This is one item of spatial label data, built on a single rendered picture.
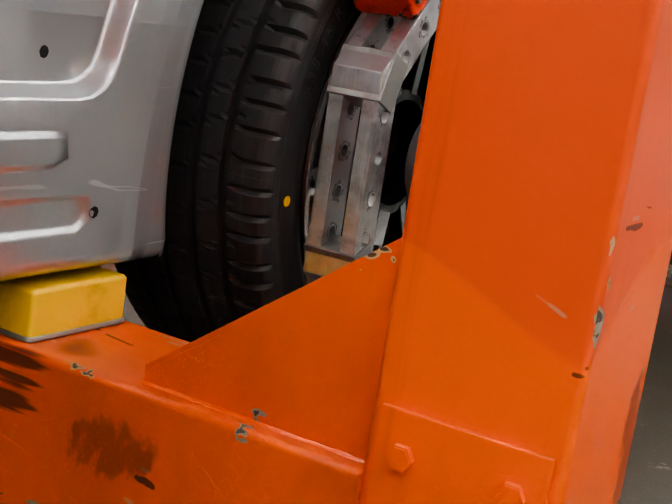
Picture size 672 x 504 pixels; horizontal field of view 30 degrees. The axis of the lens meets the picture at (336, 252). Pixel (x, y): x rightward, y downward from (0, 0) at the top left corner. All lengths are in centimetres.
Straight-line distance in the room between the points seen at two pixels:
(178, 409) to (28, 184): 24
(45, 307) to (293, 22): 39
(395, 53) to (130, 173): 30
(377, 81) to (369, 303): 38
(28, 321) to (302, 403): 29
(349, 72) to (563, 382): 53
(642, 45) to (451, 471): 33
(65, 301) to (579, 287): 53
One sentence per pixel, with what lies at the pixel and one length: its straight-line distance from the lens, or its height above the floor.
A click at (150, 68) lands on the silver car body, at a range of 123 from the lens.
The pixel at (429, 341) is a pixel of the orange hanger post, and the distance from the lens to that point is 93.
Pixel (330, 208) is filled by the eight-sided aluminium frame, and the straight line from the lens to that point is 134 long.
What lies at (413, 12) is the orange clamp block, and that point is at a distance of 133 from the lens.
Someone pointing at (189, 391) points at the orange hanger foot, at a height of 69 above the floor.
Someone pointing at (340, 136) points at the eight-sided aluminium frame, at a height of 89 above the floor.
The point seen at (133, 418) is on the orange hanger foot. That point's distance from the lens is 110.
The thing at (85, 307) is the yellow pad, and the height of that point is 70.
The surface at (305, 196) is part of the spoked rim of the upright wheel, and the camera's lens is 137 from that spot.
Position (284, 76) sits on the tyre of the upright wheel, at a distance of 131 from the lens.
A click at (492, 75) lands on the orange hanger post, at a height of 99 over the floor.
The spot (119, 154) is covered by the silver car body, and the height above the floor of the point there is 85.
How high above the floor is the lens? 103
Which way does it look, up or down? 12 degrees down
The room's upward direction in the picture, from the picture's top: 9 degrees clockwise
